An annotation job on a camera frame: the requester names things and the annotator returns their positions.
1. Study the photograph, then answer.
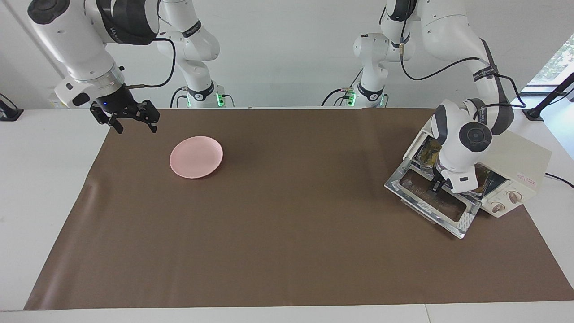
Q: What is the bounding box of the aluminium foil tray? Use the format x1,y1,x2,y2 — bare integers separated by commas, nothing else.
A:
415,136,490,198

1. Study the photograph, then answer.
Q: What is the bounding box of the glass oven door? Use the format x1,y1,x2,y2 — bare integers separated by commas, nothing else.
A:
384,158,482,240

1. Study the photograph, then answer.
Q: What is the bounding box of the cream toaster oven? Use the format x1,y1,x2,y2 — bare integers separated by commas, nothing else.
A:
402,128,552,218

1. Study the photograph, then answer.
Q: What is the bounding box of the pink round plate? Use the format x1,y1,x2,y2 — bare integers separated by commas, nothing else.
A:
169,136,224,179

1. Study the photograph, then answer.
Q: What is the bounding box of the brown table mat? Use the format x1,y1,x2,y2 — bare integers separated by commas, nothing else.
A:
23,108,574,311

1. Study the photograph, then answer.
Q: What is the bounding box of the window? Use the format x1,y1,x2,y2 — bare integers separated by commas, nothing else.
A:
528,35,574,87

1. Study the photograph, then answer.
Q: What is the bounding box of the black right base cable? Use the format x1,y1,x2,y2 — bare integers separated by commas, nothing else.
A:
170,87,190,109

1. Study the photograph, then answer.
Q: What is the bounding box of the black base cable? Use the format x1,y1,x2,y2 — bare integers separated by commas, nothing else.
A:
170,87,190,109
320,69,364,107

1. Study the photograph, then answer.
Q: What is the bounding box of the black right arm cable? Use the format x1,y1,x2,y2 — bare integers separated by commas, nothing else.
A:
125,38,176,88

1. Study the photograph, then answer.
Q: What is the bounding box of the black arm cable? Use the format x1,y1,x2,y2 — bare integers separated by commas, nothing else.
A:
398,18,528,109
125,38,176,88

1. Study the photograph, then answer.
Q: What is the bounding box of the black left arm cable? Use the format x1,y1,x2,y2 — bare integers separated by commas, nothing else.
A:
398,18,528,109

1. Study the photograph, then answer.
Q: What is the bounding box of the black oven power cord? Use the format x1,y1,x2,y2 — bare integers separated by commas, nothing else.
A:
544,172,574,189

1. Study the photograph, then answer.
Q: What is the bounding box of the black left base cable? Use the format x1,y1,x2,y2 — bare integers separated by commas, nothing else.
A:
320,69,364,107

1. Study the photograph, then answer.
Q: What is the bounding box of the black clamp mount with pole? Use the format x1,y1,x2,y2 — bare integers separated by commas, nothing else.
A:
522,72,574,122

